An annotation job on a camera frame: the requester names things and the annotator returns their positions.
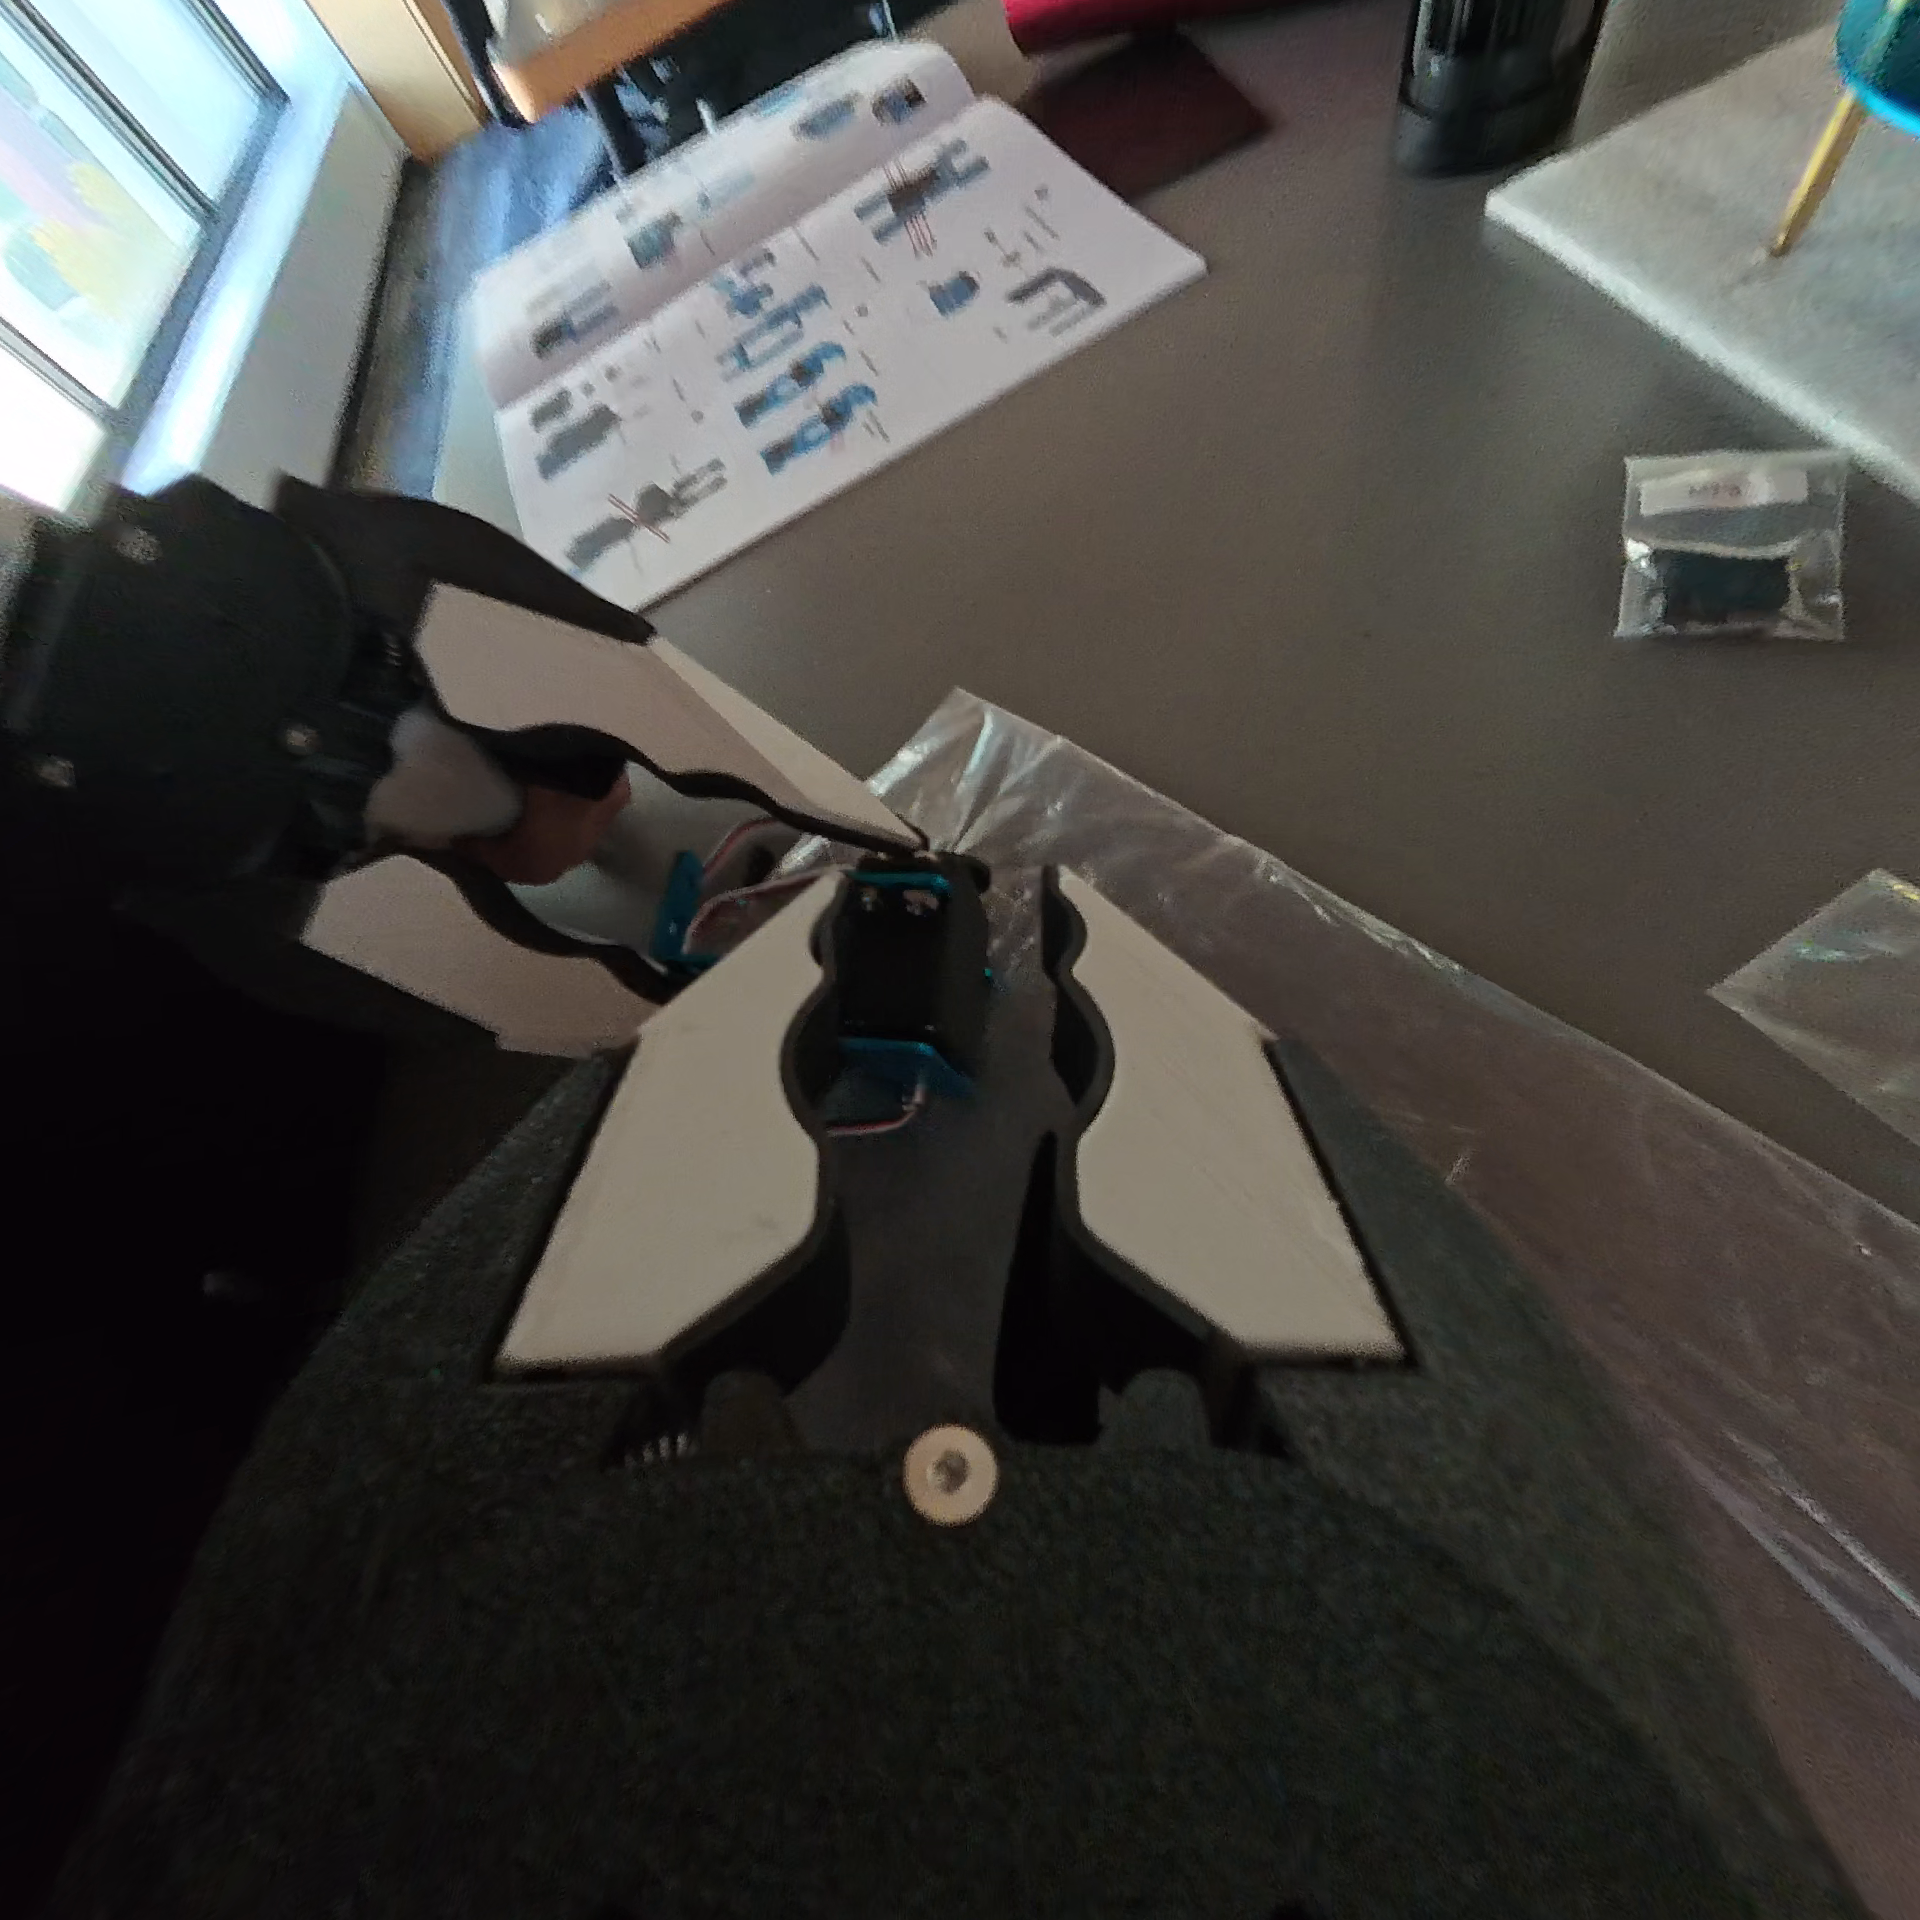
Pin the background desk with orange edge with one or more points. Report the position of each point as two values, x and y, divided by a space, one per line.
661 44

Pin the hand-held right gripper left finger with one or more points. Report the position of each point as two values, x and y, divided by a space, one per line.
675 1200

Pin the large clear plastic bag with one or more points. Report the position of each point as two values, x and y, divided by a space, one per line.
1576 1200

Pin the person's left hand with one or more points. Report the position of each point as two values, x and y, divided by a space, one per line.
557 840

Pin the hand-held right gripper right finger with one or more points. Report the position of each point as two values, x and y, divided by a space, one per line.
1214 1200

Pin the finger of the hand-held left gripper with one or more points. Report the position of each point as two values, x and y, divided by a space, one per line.
435 960
630 704

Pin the small bag of black parts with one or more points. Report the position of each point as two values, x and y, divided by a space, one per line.
1723 585

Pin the window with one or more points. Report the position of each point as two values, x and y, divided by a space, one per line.
89 224

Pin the blue toy robot arm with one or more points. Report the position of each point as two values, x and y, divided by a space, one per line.
1890 52

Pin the white foam sheet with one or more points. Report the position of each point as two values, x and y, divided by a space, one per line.
1694 284

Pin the black tumbler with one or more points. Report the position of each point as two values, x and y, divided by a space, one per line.
1501 89

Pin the grey desk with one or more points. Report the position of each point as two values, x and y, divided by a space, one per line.
1277 523

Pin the blue servo bracket assembly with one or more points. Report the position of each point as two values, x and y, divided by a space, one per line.
901 960

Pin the open instruction booklet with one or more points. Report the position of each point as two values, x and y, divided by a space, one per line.
930 299

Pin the red metallic cylinder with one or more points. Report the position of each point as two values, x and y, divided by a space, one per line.
1096 18

